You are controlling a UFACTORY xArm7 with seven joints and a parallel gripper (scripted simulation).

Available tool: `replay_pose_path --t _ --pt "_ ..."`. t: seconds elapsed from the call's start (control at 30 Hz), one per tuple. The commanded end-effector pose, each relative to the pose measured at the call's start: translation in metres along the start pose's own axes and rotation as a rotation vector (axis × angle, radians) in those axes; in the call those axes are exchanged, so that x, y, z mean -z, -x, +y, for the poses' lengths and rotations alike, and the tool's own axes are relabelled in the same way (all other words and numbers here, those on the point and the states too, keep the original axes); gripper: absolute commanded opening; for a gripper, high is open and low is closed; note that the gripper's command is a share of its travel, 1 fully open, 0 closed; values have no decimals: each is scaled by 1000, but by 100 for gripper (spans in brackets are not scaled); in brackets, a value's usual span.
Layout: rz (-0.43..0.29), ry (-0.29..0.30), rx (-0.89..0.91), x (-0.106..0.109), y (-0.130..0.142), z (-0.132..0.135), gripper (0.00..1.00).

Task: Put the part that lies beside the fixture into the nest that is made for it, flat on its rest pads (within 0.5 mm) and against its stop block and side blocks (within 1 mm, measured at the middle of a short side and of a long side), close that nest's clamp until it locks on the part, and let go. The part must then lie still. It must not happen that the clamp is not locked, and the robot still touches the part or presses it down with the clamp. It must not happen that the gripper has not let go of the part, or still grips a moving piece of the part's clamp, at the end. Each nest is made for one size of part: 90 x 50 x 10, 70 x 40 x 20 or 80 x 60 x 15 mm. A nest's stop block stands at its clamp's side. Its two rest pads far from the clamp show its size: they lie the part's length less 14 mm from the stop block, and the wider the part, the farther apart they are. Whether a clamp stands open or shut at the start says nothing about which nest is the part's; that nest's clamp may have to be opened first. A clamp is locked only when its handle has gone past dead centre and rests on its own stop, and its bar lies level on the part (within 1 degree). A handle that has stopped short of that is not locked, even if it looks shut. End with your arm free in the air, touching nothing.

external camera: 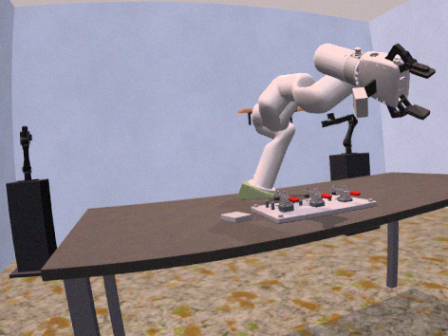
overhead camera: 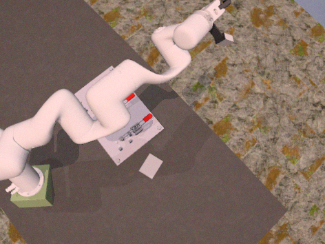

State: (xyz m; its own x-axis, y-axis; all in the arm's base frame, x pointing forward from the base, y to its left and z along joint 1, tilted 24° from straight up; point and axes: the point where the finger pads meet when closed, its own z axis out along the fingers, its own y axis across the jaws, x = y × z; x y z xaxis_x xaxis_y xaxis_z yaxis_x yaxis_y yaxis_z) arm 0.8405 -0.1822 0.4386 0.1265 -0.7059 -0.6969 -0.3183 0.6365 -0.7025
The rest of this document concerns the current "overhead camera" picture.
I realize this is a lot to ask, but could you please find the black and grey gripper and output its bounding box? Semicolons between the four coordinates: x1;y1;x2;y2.
198;0;231;27

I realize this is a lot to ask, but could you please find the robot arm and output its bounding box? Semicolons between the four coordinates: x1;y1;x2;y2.
0;11;233;196

